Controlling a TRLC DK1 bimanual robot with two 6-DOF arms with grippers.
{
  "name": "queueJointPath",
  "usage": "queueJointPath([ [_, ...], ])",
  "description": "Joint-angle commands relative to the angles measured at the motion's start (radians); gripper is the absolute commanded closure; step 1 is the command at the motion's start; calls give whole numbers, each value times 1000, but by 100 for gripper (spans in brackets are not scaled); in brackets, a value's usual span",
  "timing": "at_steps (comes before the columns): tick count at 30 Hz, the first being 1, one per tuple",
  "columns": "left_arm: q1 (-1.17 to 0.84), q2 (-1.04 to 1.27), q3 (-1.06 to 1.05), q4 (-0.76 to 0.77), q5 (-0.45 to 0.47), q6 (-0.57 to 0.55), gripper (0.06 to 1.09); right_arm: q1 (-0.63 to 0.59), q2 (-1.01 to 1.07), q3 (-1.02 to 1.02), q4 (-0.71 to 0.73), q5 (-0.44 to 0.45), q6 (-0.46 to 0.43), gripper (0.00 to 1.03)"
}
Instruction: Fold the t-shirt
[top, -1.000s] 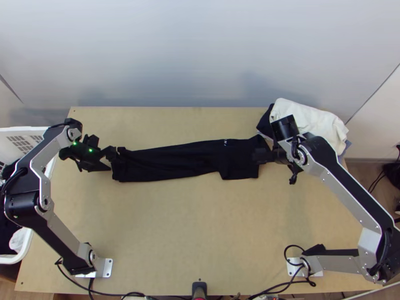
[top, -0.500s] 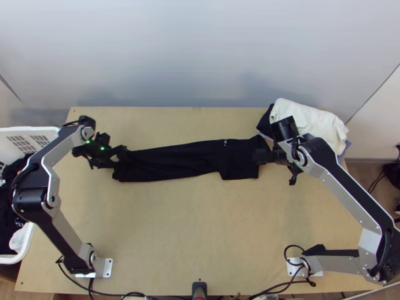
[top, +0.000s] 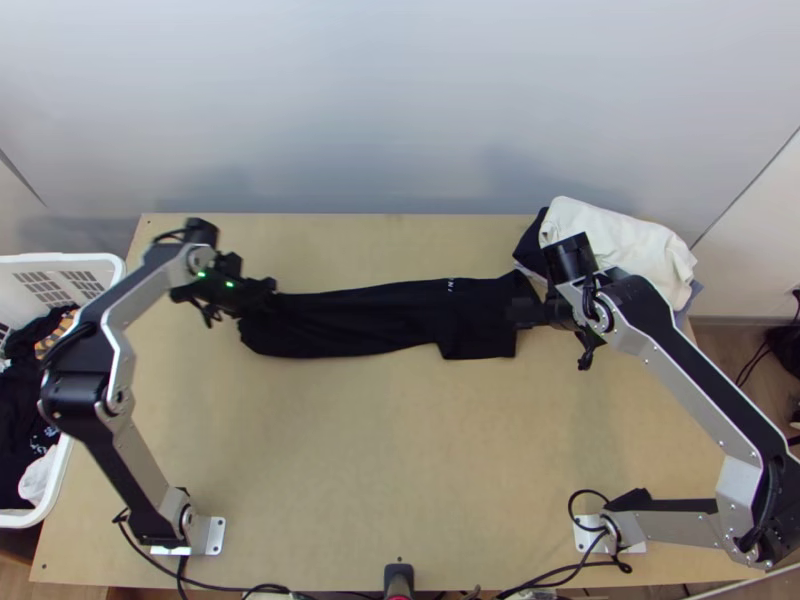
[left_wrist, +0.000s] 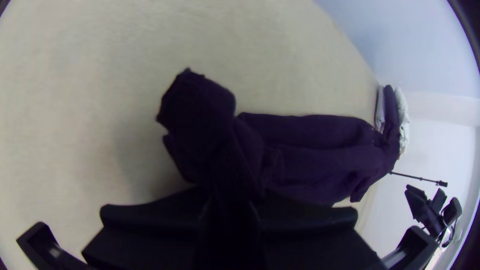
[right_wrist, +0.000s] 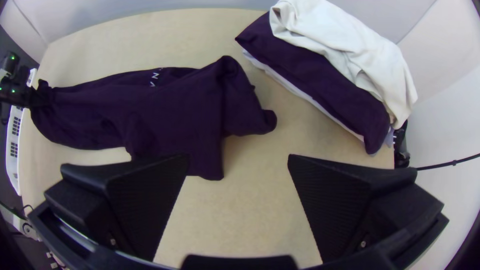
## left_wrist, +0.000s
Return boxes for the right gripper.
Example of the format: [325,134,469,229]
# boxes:
[404,184,444,237]

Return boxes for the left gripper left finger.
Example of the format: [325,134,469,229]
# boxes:
[81,187,212,270]

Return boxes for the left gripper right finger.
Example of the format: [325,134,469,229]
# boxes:
[257,191,382,270]

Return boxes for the black t-shirt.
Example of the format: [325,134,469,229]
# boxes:
[155,67,401,270]

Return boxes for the black stand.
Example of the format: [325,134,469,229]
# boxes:
[389,170,449,188]

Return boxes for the pile of folded clothes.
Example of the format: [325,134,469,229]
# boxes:
[374,84,410,157]

